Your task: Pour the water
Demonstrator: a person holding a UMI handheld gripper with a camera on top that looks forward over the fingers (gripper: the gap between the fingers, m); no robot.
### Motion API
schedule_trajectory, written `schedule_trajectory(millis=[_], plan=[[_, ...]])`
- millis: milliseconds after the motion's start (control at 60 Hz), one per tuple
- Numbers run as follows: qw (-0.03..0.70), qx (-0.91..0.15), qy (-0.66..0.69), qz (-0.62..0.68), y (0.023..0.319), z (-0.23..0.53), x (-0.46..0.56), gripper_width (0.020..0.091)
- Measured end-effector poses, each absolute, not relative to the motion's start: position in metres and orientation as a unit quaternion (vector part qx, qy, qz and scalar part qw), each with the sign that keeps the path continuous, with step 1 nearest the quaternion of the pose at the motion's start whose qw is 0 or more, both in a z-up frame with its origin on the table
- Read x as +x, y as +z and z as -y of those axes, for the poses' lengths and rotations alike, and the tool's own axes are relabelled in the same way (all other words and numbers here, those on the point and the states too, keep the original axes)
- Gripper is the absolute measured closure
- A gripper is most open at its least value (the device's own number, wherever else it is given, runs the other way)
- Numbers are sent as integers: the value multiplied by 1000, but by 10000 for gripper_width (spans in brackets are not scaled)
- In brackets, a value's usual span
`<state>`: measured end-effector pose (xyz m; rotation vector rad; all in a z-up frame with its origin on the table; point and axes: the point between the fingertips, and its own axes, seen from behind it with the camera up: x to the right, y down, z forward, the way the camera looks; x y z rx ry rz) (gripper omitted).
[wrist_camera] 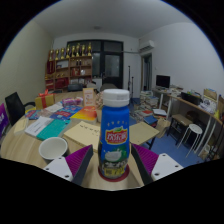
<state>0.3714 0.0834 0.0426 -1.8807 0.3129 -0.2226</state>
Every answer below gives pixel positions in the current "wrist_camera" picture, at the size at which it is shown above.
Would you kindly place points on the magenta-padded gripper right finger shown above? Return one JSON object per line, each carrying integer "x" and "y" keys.
{"x": 146, "y": 158}

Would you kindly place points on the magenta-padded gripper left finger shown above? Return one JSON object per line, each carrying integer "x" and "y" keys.
{"x": 78, "y": 160}

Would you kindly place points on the blue drink bottle white cap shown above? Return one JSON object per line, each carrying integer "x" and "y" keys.
{"x": 114, "y": 133}

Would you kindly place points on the beige booklet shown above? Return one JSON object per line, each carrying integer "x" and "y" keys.
{"x": 81, "y": 135}

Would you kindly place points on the dark cup with white inside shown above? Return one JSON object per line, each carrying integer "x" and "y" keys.
{"x": 53, "y": 148}

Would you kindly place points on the flat round red coaster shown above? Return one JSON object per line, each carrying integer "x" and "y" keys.
{"x": 101, "y": 176}

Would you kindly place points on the teal book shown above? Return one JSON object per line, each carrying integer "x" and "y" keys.
{"x": 53, "y": 130}

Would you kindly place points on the orange book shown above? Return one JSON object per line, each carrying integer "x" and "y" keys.
{"x": 85, "y": 114}

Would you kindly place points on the blue brochure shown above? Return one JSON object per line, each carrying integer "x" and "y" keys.
{"x": 65, "y": 113}

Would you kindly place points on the white paper sheet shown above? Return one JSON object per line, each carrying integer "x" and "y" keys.
{"x": 38, "y": 126}

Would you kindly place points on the white round stool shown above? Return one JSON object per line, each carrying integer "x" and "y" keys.
{"x": 192, "y": 129}

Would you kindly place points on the pink packet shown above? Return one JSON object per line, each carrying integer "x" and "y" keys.
{"x": 71, "y": 101}

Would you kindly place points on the small standing kraft box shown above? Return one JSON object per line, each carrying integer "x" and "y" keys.
{"x": 89, "y": 96}

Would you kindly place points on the large kraft notebook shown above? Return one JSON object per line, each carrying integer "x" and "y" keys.
{"x": 20, "y": 126}

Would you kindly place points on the yellow gift box red ribbon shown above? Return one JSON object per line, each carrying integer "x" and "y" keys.
{"x": 45, "y": 100}

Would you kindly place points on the cluttered side desk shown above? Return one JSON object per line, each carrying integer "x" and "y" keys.
{"x": 196, "y": 105}

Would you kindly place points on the black tripod stand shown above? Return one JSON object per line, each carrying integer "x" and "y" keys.
{"x": 129, "y": 81}

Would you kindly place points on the black computer monitor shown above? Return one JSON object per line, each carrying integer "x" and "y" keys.
{"x": 163, "y": 81}

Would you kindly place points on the black office chair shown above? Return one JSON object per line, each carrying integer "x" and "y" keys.
{"x": 15, "y": 106}

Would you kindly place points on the wooden shelf unit with trophies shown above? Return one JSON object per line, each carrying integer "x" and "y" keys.
{"x": 68, "y": 68}

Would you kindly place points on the dark glass door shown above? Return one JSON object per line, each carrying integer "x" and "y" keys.
{"x": 111, "y": 63}

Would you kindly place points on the white air conditioner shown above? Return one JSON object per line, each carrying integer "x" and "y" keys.
{"x": 146, "y": 46}

